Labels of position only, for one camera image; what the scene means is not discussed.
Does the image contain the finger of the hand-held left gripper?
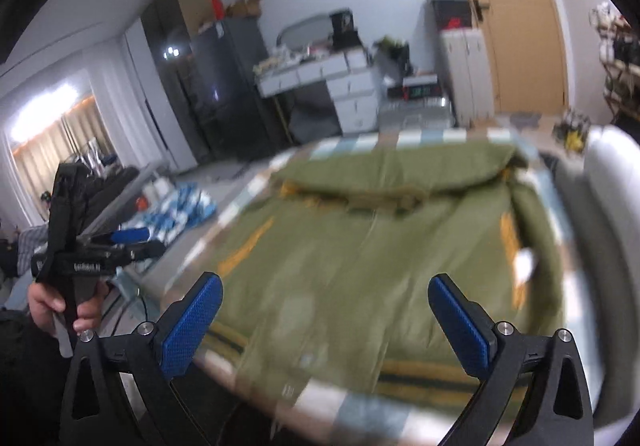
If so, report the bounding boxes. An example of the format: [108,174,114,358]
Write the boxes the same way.
[107,240,167,269]
[75,226,152,249]

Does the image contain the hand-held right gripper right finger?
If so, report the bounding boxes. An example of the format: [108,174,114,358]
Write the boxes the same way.
[427,273,596,446]

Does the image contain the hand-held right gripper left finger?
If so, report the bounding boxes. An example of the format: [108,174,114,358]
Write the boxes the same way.
[59,272,224,446]

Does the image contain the green varsity jacket yellow sleeves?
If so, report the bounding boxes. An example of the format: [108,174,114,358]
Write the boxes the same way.
[197,138,568,409]

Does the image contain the person's left hand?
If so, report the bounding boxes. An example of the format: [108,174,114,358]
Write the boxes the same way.
[27,278,109,335]

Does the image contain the grey plaid cloth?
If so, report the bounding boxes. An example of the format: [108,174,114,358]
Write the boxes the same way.
[15,226,51,277]

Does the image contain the blue white patterned cloth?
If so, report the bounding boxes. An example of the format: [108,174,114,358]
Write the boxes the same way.
[135,181,218,247]

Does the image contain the dark cloth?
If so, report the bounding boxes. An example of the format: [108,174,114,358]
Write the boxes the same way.
[75,166,141,221]

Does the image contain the beige curtain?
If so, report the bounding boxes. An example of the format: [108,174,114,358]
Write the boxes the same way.
[10,93,118,177]

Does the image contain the white curtain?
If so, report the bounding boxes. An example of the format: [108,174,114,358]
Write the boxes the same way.
[82,23,198,171]

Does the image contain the dark wardrobe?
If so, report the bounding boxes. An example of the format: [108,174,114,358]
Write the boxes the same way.
[140,0,211,167]

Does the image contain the dark grey refrigerator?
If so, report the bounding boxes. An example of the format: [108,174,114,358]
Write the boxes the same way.
[187,18,291,159]

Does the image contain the grey cloth cover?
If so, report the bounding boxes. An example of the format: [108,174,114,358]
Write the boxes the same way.
[287,98,343,144]

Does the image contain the white folded quilt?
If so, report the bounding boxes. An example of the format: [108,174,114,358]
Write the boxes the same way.
[552,126,640,427]

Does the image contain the silver suitcase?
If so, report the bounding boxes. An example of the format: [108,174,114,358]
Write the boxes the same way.
[377,96,456,131]

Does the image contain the pile of loose shoes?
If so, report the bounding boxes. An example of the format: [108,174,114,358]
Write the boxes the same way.
[552,108,593,151]

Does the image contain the pile of desk clutter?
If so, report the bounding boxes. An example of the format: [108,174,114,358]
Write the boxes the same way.
[252,46,346,76]

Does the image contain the tall brown cardboard panel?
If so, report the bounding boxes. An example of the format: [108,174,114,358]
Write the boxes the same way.
[172,0,213,39]

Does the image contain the black and red shoe box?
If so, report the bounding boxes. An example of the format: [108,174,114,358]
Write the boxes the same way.
[385,74,443,101]

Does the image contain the white desk with drawers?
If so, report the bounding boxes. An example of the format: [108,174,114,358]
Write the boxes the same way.
[256,50,383,137]

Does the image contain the white suitcase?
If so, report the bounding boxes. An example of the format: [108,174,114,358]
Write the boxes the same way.
[440,28,496,127]

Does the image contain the open cardboard box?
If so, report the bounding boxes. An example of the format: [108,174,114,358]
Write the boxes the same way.
[227,0,263,19]

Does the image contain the arched mirror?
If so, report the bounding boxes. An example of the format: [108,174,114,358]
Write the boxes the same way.
[276,8,333,49]

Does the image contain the green wrapped bouquet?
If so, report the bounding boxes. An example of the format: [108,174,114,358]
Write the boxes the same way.
[372,36,412,76]

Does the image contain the wooden shoe rack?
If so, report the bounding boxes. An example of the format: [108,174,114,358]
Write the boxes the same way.
[590,0,640,124]

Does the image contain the black gift box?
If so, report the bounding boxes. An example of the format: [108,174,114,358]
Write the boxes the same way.
[328,10,353,34]

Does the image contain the wooden door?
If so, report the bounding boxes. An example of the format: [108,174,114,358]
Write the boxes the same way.
[435,0,571,114]

